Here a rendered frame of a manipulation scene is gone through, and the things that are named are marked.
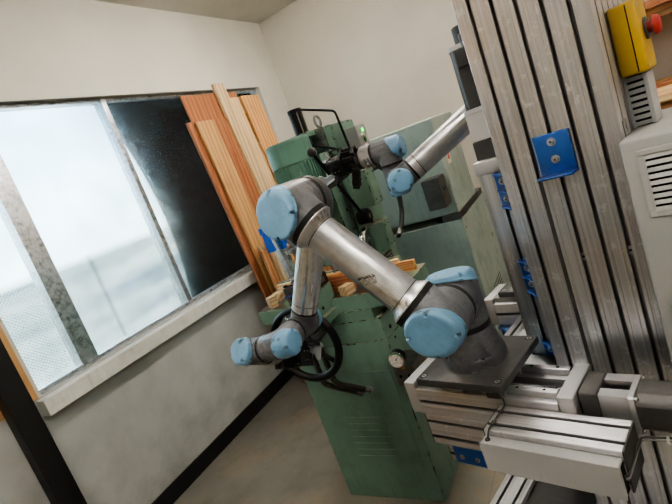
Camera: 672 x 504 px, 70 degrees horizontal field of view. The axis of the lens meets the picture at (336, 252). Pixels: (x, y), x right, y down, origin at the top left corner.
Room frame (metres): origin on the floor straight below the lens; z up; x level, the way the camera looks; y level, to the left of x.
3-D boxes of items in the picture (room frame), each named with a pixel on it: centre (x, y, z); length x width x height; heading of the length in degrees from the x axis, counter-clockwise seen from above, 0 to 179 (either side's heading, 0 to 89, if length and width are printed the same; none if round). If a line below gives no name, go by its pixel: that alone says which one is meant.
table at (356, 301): (1.81, 0.11, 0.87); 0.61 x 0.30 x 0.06; 58
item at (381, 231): (1.96, -0.20, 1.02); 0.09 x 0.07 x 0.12; 58
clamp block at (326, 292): (1.74, 0.15, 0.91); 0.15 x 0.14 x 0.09; 58
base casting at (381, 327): (1.99, -0.03, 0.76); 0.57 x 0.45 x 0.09; 148
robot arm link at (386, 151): (1.59, -0.28, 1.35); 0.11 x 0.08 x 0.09; 58
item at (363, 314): (1.84, 0.07, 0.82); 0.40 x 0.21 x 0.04; 58
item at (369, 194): (1.99, -0.21, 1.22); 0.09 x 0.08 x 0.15; 148
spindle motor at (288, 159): (1.89, 0.03, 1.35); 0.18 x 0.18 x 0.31
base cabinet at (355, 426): (1.99, -0.03, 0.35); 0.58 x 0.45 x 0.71; 148
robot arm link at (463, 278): (1.07, -0.23, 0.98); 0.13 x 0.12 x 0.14; 147
